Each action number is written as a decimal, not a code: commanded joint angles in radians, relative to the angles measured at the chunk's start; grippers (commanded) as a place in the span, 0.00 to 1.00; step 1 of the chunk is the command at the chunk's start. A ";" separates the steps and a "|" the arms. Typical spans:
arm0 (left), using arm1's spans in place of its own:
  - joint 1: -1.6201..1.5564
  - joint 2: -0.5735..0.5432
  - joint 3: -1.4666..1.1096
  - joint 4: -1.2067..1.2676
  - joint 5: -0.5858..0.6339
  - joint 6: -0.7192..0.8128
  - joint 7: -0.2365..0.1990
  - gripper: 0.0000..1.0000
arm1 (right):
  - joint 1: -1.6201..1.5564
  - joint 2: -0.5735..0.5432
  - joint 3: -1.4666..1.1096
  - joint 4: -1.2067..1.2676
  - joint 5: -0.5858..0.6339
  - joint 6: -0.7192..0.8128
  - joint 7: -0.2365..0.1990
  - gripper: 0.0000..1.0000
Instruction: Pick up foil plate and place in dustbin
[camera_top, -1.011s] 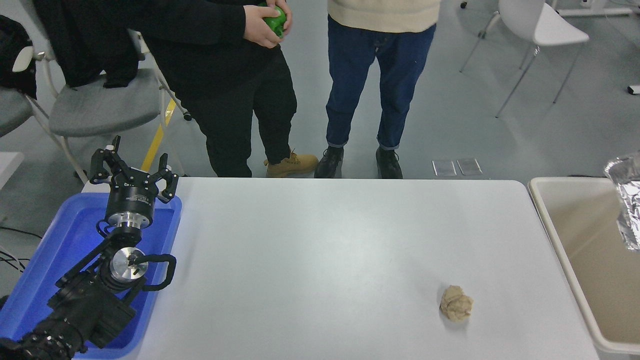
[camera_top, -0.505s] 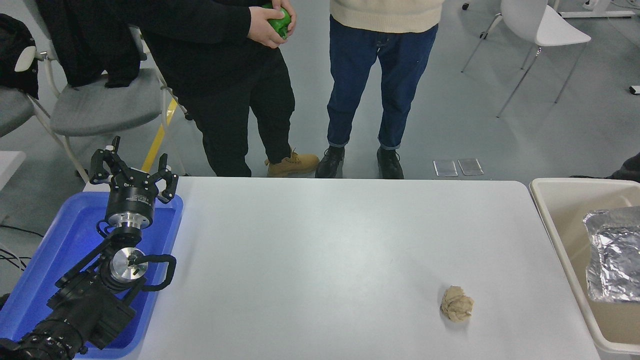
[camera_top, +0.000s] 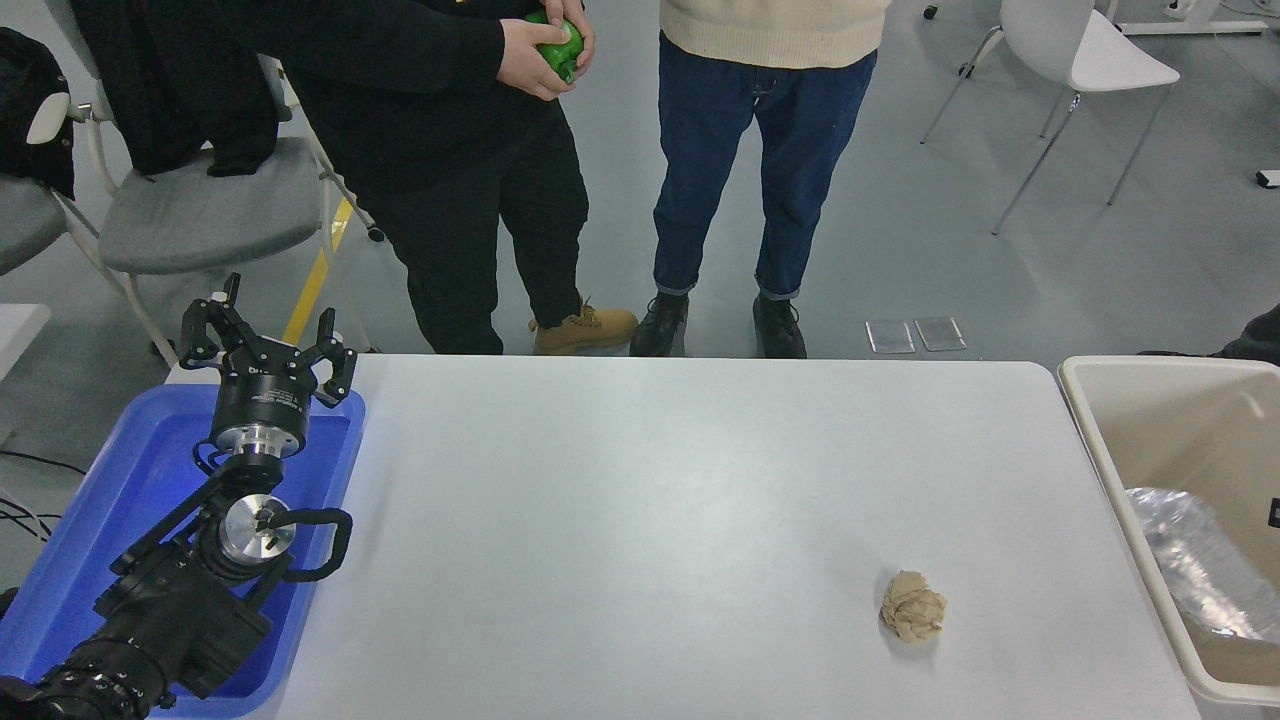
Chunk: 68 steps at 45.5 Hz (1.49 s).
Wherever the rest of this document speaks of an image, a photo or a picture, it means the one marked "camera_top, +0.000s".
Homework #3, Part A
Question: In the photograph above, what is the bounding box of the black floor cable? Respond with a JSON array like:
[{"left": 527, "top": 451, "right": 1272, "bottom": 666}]
[
  {"left": 0, "top": 488, "right": 61, "bottom": 546},
  {"left": 0, "top": 448, "right": 91, "bottom": 477}
]

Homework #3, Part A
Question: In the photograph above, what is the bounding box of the person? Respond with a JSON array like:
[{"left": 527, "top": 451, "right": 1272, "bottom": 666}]
[
  {"left": 628, "top": 0, "right": 896, "bottom": 359},
  {"left": 205, "top": 0, "right": 641, "bottom": 357},
  {"left": 1140, "top": 303, "right": 1280, "bottom": 367}
]

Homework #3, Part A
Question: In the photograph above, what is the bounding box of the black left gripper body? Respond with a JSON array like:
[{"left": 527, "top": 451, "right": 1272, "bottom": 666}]
[{"left": 210, "top": 338, "right": 321, "bottom": 436}]

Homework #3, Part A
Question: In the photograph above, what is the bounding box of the grey padded chair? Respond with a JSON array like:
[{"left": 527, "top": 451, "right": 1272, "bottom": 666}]
[
  {"left": 25, "top": 0, "right": 386, "bottom": 379},
  {"left": 0, "top": 175, "right": 67, "bottom": 276}
]

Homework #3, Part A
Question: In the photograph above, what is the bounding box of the white furniture base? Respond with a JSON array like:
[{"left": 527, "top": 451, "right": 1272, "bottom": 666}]
[{"left": 1115, "top": 0, "right": 1271, "bottom": 37}]

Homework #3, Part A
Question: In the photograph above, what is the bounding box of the black jacket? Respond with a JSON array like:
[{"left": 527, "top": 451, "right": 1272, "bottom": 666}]
[{"left": 70, "top": 0, "right": 281, "bottom": 179}]

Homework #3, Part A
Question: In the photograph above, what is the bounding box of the blue plastic tray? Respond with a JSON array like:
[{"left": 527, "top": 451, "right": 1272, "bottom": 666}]
[{"left": 0, "top": 383, "right": 366, "bottom": 719}]

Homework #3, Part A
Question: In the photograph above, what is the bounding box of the person's right hand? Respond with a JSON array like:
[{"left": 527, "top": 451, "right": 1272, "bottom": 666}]
[{"left": 497, "top": 18, "right": 578, "bottom": 102}]

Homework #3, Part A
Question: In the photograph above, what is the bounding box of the silver foil tray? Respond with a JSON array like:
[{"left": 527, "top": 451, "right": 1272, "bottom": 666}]
[{"left": 1125, "top": 487, "right": 1280, "bottom": 642}]

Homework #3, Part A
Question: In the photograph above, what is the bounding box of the large pale bin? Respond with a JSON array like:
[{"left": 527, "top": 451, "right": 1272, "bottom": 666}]
[{"left": 1058, "top": 355, "right": 1280, "bottom": 706}]

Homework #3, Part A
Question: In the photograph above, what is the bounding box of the green round object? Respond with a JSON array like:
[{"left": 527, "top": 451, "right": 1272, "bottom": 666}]
[{"left": 525, "top": 8, "right": 586, "bottom": 84}]

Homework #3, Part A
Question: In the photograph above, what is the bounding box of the person's left hand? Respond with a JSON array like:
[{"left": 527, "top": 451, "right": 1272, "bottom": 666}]
[{"left": 545, "top": 0, "right": 597, "bottom": 62}]

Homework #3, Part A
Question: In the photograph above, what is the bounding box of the white plastic chair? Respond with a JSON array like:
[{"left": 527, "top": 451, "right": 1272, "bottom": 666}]
[{"left": 920, "top": 0, "right": 1181, "bottom": 236}]

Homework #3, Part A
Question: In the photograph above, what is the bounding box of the crumpled tan paper ball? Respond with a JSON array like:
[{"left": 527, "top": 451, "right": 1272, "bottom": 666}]
[{"left": 880, "top": 570, "right": 948, "bottom": 644}]

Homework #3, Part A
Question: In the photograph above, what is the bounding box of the white side table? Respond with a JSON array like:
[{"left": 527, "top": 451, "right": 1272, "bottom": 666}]
[{"left": 0, "top": 303, "right": 51, "bottom": 381}]

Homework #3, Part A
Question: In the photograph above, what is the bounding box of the black bag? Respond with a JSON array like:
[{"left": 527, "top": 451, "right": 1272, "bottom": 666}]
[{"left": 0, "top": 27, "right": 76, "bottom": 199}]

